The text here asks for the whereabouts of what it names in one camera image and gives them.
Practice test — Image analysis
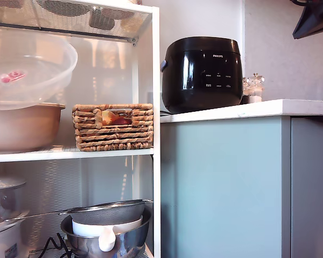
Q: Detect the white metal shelf unit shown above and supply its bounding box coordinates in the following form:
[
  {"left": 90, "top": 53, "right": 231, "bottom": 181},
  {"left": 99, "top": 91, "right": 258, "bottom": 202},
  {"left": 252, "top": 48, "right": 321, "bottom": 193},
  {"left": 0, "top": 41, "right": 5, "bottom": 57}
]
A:
[{"left": 0, "top": 0, "right": 161, "bottom": 258}]

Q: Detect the large beige pot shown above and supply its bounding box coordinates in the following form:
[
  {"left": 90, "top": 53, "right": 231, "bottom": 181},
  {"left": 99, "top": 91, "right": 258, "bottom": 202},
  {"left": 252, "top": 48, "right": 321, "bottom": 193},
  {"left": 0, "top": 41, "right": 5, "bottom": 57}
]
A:
[{"left": 0, "top": 103, "right": 66, "bottom": 154}]

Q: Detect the dark round pan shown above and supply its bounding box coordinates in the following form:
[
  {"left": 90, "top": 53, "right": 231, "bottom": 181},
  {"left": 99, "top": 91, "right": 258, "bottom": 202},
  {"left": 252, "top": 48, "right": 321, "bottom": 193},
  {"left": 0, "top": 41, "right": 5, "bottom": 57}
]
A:
[{"left": 36, "top": 0, "right": 92, "bottom": 17}]

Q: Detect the steel pot with lid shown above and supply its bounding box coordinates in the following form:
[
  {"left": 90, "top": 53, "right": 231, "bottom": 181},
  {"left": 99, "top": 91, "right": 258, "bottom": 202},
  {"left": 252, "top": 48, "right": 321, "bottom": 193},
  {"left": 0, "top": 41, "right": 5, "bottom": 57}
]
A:
[{"left": 0, "top": 177, "right": 27, "bottom": 224}]

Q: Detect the pale round container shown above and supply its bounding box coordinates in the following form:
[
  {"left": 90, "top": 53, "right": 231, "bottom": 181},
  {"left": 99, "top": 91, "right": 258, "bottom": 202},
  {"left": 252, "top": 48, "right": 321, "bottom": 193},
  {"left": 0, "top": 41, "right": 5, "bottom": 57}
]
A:
[{"left": 120, "top": 16, "right": 139, "bottom": 33}]

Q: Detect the clear pepper mill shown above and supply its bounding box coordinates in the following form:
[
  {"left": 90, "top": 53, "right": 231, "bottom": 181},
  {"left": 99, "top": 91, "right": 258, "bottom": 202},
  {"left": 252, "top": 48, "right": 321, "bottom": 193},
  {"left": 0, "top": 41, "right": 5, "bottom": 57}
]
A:
[{"left": 242, "top": 77, "right": 252, "bottom": 104}]

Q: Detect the steel mixing bowl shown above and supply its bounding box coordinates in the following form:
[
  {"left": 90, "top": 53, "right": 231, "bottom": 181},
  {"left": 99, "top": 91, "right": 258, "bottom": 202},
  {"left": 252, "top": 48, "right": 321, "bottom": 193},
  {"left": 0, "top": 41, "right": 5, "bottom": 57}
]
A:
[{"left": 60, "top": 205, "right": 153, "bottom": 258}]

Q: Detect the teal kitchen cabinet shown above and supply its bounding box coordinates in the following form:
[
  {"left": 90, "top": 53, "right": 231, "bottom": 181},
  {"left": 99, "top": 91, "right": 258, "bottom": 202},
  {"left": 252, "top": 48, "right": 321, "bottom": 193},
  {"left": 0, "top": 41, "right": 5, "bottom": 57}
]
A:
[{"left": 160, "top": 116, "right": 323, "bottom": 258}]

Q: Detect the black power cable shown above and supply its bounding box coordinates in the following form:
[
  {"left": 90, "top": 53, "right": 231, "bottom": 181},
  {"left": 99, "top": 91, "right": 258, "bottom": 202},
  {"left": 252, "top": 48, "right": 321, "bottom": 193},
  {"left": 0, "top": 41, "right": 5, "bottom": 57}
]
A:
[{"left": 29, "top": 232, "right": 75, "bottom": 258}]

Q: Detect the woven wicker basket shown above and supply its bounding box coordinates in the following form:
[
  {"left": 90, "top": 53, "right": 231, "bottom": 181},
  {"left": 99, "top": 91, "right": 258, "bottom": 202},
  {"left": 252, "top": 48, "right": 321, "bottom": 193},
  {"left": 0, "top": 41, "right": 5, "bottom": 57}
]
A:
[{"left": 72, "top": 103, "right": 154, "bottom": 152}]

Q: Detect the black Philips rice cooker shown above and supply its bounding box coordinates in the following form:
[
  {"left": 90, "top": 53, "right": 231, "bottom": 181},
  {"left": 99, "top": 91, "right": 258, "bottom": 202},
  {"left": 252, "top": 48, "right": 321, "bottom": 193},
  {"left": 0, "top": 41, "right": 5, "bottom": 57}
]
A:
[{"left": 160, "top": 36, "right": 244, "bottom": 114}]

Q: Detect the clear plastic microwave lid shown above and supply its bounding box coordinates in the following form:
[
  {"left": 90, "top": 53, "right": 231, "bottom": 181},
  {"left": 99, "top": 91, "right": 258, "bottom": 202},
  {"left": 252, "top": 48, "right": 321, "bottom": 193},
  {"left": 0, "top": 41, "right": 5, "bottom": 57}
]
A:
[{"left": 0, "top": 32, "right": 79, "bottom": 111}]

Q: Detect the white electric cooker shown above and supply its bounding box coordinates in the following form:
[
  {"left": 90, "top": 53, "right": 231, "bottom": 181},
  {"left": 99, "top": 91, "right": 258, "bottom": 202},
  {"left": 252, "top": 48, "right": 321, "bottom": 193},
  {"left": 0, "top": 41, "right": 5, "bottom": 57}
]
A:
[{"left": 0, "top": 219, "right": 25, "bottom": 258}]

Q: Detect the white plastic measuring jug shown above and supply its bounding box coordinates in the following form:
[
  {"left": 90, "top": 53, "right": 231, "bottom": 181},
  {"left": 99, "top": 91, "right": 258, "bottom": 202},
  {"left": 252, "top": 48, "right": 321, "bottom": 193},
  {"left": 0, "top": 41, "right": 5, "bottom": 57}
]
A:
[{"left": 72, "top": 214, "right": 143, "bottom": 253}]

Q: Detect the yellowish round produce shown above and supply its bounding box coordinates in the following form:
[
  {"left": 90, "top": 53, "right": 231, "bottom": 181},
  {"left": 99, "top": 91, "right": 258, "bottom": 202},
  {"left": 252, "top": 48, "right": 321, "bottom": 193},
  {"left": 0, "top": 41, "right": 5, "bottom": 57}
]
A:
[{"left": 101, "top": 110, "right": 116, "bottom": 125}]

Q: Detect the metal mesh strainer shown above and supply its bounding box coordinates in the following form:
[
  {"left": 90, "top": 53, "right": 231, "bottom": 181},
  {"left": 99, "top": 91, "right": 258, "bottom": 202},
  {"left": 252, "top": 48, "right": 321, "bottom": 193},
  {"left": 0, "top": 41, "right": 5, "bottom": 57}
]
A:
[{"left": 4, "top": 199, "right": 153, "bottom": 226}]

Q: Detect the dark grey container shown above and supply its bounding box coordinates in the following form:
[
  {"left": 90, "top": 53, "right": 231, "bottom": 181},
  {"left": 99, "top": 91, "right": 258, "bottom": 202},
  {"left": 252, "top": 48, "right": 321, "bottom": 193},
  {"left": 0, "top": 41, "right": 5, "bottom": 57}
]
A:
[{"left": 89, "top": 9, "right": 116, "bottom": 31}]

